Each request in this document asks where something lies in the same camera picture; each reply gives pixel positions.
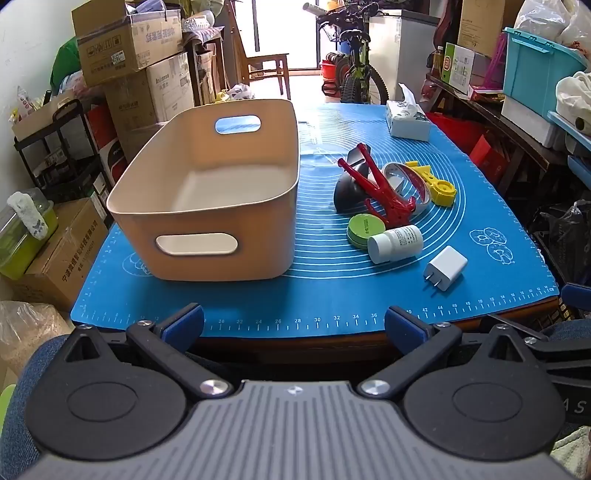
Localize red bucket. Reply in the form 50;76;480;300
320;59;346;99

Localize green white carton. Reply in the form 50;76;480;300
442;43;492;96

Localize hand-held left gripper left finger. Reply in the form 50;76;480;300
62;302;234;402

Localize cream cloth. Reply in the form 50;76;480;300
554;71;591;133

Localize tall brown cardboard box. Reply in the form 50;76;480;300
457;0;526;58

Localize clear bag of grain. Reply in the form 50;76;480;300
0;300;72;386

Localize red bags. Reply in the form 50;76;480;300
426;111;509;185

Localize white rag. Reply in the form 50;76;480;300
7;191;50;241

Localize black shelf cart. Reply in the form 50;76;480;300
13;98;116;204

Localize green round tin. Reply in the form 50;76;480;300
347;213;386;251

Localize white charger plug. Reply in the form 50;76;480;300
423;246;469;296

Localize yellow plastic tool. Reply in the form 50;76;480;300
405;160;458;207

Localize white red tape roll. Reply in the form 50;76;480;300
383;161;432;217

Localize wooden side table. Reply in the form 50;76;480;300
181;13;228;107

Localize dark grey computer mouse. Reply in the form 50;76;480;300
333;150;370;215

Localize white chest freezer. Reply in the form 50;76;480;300
368;9;440;100

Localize teal plastic storage bin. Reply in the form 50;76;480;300
502;27;591;112

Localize small white plastic bag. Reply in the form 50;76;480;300
217;83;256;102

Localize white foam box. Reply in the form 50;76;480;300
501;96;563;149

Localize light blue plastic drawer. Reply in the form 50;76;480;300
546;110;591;188

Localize printed brown cardboard box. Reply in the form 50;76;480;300
71;0;185;88

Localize pale green cloth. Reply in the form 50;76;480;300
549;427;591;478

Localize large pale cardboard box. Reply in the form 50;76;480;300
104;51;195;162

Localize person's left leg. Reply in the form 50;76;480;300
0;335;75;480

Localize blue silicone mat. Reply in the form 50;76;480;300
73;102;561;340

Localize white tissue box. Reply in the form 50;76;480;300
385;83;433;141

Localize person's leg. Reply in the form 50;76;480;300
542;318;591;344
0;335;75;480

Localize green lunch container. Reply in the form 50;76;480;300
0;188;59;281

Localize pink plastic item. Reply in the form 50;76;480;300
468;31;509;101

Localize beige plastic storage bin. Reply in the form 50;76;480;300
106;98;301;282

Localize green black bicycle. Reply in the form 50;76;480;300
302;1;391;107

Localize wooden chair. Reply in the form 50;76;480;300
228;0;293;100

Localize green bag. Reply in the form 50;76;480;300
50;36;87;94

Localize red plastic clamp tool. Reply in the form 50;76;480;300
337;143;419;230

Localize black plastic bag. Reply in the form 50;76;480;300
527;198;591;288

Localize person's right leg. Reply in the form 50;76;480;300
542;318;591;344

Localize wooden bench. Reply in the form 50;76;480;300
424;73;570;197

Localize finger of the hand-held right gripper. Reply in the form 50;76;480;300
485;313;591;373
561;283;591;308

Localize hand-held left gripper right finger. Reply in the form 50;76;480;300
355;305;550;401

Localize white pill bottle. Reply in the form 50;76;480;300
367;224;424;265

